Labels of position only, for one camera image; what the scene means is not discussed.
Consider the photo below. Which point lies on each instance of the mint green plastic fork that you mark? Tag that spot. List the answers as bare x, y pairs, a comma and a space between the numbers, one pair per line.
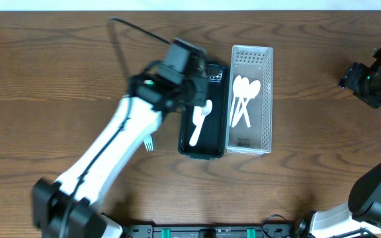
148, 142

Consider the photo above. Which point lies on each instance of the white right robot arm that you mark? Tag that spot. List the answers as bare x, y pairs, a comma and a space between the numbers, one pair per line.
360, 216

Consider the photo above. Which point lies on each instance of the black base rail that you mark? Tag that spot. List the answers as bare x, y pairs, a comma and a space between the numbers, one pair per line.
266, 230

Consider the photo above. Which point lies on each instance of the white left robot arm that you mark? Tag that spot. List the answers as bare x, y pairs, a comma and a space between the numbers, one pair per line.
69, 207

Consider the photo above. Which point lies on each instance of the white plastic spoon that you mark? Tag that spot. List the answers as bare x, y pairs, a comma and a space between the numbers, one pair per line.
255, 88
206, 110
245, 93

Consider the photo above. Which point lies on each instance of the dark green plastic basket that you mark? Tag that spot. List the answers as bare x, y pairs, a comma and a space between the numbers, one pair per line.
211, 143

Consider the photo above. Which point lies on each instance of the white plastic fork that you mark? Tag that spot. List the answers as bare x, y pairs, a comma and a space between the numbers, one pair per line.
197, 115

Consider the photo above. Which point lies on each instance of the clear perforated plastic basket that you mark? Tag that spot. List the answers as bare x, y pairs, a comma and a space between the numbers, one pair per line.
255, 63

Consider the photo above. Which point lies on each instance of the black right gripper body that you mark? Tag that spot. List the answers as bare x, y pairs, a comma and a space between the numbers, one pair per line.
365, 84

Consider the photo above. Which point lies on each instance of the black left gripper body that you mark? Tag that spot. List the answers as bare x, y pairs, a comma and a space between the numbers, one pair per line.
190, 92

